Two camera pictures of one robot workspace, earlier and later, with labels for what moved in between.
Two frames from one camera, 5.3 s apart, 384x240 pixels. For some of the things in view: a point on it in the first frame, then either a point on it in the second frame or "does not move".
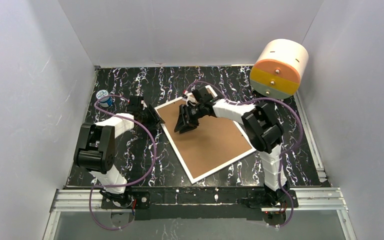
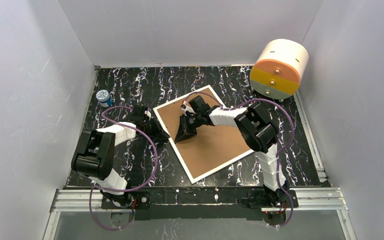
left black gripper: [148, 114] to [154, 133]
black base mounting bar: [199, 203] does not move
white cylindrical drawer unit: [277, 71] does not move
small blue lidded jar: [106, 102] does not move
